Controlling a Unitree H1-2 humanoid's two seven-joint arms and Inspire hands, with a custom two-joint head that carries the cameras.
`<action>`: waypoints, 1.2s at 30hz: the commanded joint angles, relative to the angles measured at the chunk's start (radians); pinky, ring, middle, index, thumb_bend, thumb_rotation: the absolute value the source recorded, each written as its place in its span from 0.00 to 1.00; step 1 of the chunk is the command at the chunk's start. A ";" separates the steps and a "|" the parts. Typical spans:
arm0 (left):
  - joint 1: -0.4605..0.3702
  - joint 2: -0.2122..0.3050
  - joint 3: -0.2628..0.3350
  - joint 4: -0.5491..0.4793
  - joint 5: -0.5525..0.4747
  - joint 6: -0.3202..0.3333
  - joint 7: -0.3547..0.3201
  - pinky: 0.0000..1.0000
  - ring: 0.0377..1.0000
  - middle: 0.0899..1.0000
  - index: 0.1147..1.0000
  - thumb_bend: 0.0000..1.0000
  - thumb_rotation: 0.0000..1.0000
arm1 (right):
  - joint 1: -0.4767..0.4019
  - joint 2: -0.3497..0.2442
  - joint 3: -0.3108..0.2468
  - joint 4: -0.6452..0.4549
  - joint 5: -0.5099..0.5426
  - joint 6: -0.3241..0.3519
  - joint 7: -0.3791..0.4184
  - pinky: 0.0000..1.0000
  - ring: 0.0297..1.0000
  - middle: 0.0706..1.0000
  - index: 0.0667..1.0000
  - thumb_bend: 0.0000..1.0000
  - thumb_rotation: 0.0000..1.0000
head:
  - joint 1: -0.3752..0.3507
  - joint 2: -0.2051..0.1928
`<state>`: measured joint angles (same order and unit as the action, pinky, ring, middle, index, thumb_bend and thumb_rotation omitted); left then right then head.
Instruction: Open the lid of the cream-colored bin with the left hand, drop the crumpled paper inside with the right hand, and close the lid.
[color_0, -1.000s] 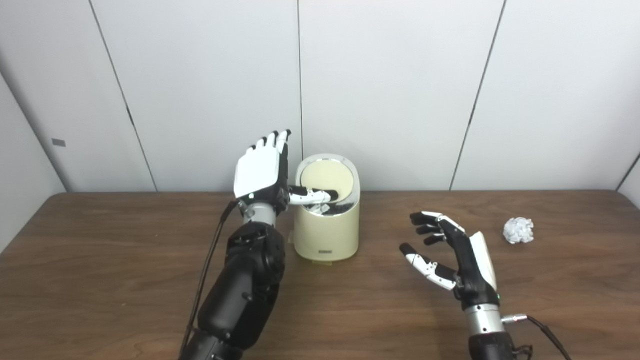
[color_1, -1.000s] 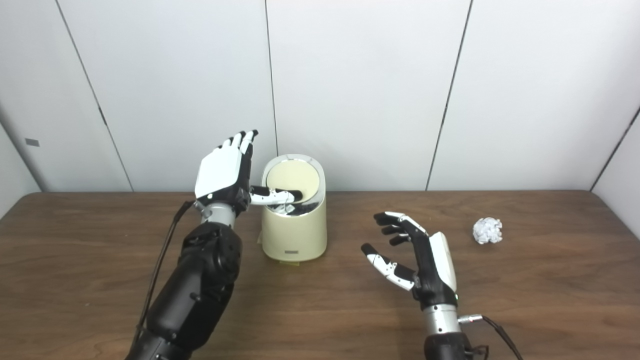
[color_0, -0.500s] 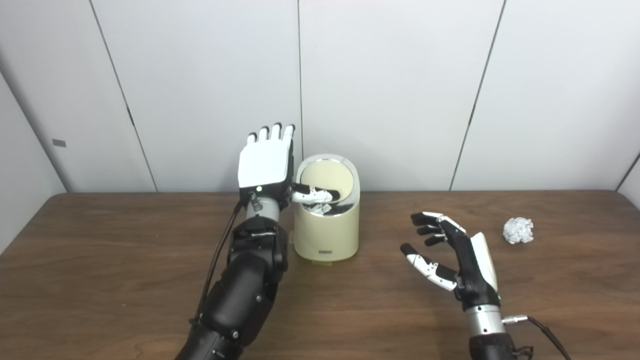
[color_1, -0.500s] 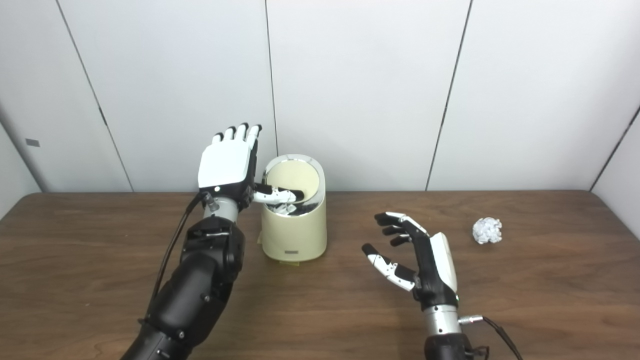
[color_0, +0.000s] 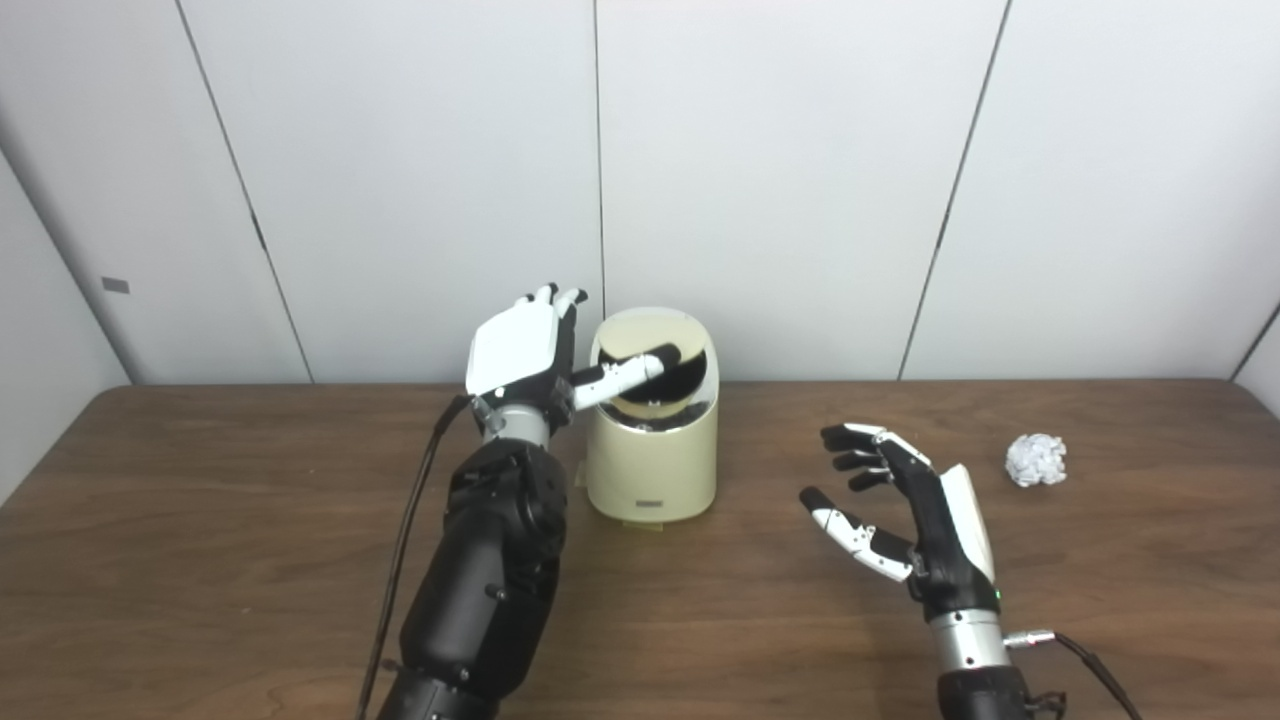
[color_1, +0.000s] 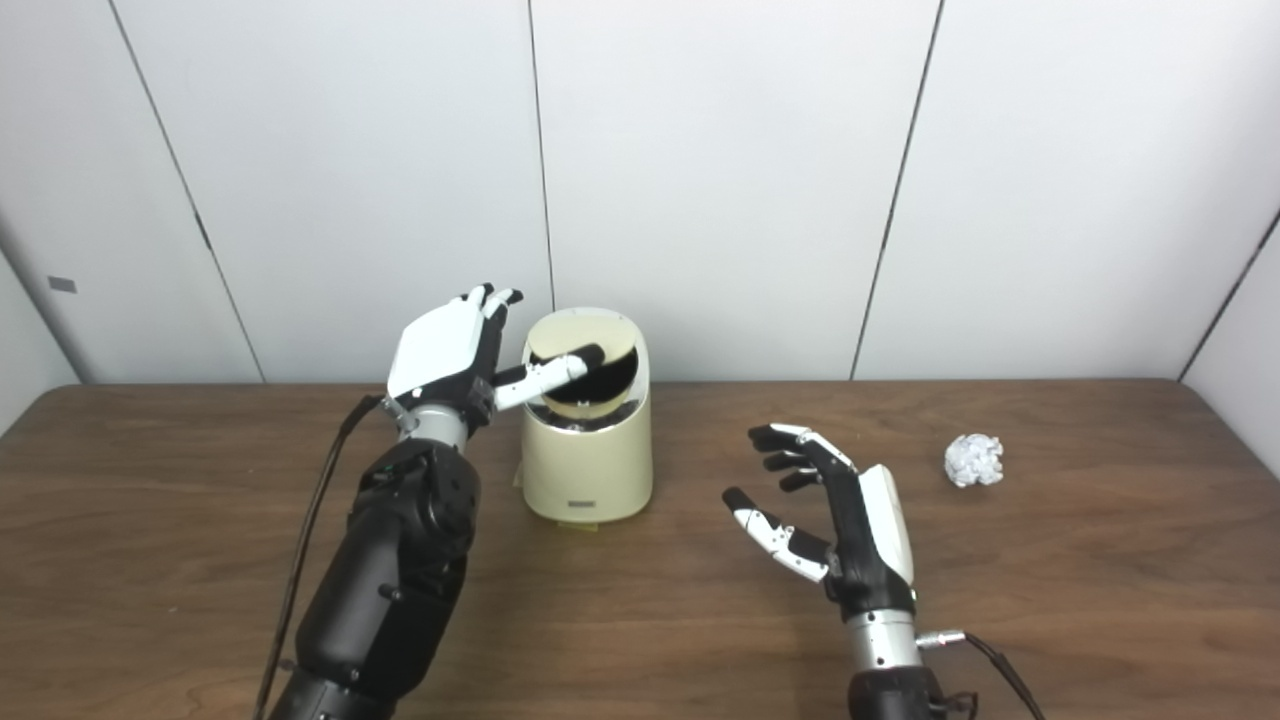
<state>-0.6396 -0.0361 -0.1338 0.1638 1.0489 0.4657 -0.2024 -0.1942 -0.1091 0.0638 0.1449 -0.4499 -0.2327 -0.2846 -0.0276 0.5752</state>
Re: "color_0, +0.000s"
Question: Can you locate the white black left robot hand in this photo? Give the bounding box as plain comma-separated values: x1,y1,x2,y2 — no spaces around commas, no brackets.
465,284,681,437

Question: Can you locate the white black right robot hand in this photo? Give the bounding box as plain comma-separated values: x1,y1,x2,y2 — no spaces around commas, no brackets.
799,423,1002,615

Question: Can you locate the white paper ball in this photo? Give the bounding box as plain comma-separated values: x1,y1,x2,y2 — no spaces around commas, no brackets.
1005,433,1068,488

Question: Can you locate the cream round bin lid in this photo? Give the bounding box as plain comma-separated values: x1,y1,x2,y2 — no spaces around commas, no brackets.
597,312,709,406

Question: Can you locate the cream-colored round bin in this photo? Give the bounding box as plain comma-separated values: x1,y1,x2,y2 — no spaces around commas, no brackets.
585,307,720,522

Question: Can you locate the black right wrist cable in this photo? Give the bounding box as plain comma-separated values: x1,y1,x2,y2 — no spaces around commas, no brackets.
1003,629,1143,720

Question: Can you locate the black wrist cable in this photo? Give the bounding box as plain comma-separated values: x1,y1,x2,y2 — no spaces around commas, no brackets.
1003,629,1143,720
355,395,479,720

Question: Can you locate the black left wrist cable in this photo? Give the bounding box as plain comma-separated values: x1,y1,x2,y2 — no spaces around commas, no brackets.
355,395,479,720

